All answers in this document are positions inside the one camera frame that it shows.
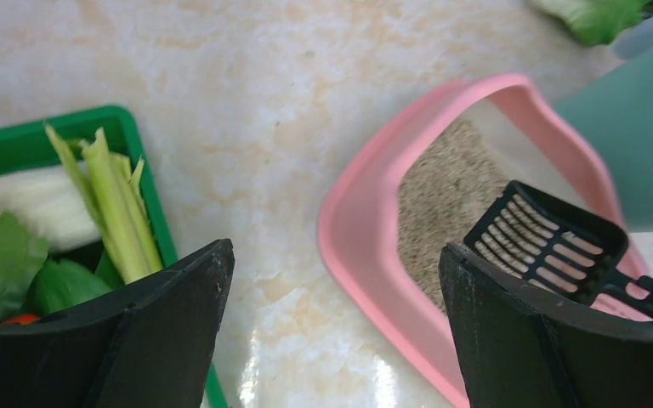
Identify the green trash bin with bag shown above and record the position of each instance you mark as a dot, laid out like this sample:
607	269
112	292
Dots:
615	115

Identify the green leafy vegetable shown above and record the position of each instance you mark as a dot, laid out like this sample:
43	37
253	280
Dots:
32	282

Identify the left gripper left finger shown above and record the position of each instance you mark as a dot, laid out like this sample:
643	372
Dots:
147	344

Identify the pink litter box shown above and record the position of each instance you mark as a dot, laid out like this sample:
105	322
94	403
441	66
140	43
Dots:
358	220

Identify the black litter scoop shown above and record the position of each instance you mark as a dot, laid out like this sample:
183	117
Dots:
558	246

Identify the green vegetable tray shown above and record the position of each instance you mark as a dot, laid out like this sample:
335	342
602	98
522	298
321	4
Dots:
26	146

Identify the green cabbage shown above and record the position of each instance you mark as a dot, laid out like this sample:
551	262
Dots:
595	22

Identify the cat litter sand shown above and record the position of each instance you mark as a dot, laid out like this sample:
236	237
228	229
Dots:
441	197

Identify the orange carrot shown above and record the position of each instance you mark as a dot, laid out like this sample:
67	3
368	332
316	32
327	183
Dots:
21	319

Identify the celery stalks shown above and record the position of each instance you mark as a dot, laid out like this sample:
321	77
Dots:
110	189

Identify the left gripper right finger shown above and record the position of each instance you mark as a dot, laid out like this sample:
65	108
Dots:
521	346

